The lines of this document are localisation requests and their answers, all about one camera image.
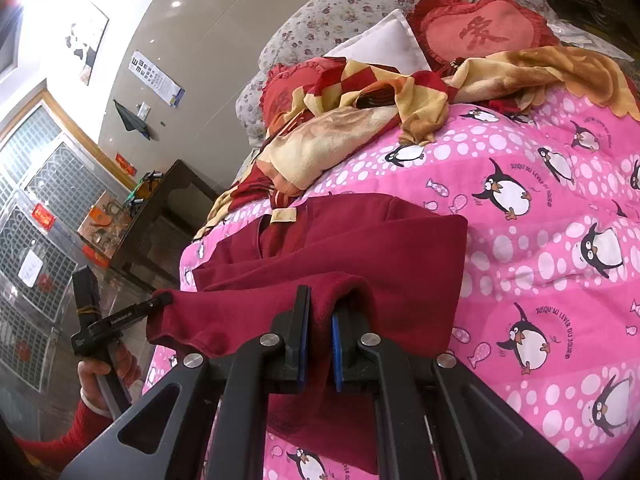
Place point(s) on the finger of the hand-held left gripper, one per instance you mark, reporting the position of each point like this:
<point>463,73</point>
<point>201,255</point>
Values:
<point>160,303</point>

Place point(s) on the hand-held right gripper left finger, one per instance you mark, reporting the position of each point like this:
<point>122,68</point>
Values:
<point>302,340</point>

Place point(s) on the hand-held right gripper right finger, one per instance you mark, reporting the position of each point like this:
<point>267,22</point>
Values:
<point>337,355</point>

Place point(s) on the dark red sweater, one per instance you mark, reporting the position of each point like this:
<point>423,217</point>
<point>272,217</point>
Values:
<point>350,240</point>

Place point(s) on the person's left forearm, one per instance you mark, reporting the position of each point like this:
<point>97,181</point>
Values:
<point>60,445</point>

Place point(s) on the person's left hand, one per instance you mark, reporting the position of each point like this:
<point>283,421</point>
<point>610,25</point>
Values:
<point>92,385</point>

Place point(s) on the white paper window note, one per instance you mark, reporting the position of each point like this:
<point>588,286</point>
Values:
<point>31,270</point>

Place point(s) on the dark wooden desk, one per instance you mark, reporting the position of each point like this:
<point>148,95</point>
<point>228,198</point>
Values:
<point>170,210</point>

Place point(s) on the orange clutter pile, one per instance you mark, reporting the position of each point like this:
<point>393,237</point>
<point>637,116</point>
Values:
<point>102,225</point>

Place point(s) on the green and black tool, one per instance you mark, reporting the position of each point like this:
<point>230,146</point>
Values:
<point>135,192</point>

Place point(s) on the red paper window label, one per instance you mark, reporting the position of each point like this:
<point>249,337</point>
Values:
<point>43,217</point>

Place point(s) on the dark hanging cloth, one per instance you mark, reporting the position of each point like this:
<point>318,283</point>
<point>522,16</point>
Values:
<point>131,122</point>

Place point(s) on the pink penguin print blanket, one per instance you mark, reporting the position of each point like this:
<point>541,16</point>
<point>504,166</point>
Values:
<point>525,240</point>

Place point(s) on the red and yellow checked blanket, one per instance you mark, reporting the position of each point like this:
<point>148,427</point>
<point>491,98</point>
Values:
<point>350,110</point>

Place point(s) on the red heart-shaped pillow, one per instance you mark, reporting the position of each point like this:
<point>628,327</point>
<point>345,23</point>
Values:
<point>480,30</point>
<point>285,92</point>

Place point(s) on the white pillow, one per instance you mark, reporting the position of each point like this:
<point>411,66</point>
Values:
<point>385,40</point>

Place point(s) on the dark carved wooden headboard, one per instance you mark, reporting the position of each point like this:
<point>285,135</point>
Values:
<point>590,5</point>

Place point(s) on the red paper wall sticker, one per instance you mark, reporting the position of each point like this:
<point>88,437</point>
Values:
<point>126,163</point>

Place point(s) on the window with wooden frame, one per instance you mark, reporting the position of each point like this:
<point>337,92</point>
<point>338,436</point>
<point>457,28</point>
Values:
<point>45,170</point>

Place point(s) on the white wall switch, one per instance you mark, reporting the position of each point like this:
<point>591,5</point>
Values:
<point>144,110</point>

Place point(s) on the eye chart wall poster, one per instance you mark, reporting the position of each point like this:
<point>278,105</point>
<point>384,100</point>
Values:
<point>155,77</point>

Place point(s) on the panda wall poster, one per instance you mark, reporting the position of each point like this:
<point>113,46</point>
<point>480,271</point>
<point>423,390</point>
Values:
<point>85,40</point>

